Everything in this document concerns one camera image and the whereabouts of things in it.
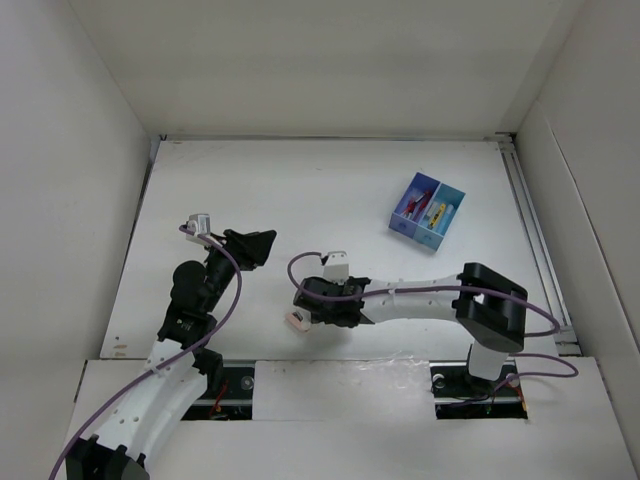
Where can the red pen white cap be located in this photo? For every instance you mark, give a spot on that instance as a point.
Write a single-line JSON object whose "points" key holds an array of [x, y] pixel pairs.
{"points": [[421, 203]]}

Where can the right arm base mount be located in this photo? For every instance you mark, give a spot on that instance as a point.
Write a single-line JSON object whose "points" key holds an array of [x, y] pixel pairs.
{"points": [[460, 396]]}

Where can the red pen thin slanted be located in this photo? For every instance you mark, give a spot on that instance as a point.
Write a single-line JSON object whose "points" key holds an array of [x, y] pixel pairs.
{"points": [[412, 203]]}

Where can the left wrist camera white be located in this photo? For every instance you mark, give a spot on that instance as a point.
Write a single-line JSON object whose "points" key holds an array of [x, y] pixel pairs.
{"points": [[196, 228]]}

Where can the blue two-compartment container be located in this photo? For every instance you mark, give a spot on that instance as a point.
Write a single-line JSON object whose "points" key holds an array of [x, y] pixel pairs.
{"points": [[415, 228]]}

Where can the grey eraser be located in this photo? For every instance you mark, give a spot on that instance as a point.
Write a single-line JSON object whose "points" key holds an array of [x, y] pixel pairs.
{"points": [[431, 209]]}

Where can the white grey correction tape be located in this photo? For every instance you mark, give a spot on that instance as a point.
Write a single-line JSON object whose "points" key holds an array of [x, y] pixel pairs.
{"points": [[298, 315]]}

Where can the pink white correction tape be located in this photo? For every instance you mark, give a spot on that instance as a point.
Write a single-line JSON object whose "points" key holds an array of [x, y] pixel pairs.
{"points": [[303, 326]]}

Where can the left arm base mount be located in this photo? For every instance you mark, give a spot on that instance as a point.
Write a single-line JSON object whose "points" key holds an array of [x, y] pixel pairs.
{"points": [[232, 401]]}

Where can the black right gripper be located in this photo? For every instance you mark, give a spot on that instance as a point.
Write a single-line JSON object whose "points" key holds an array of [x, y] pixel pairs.
{"points": [[320, 318]]}

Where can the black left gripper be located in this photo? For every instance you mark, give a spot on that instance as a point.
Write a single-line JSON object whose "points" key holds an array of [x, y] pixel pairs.
{"points": [[248, 250]]}

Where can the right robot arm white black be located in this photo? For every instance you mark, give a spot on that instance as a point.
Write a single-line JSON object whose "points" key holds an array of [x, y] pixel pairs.
{"points": [[489, 306]]}

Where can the aluminium rail right side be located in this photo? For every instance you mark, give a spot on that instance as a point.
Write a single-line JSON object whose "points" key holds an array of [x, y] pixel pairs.
{"points": [[566, 340]]}

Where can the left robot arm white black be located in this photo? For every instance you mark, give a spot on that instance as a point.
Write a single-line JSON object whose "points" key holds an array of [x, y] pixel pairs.
{"points": [[140, 418]]}

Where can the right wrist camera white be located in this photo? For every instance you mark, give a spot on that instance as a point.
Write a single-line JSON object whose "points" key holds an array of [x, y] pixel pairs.
{"points": [[335, 267]]}

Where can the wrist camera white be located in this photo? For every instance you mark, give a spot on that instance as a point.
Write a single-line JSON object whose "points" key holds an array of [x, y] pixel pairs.
{"points": [[335, 267], [196, 228]]}

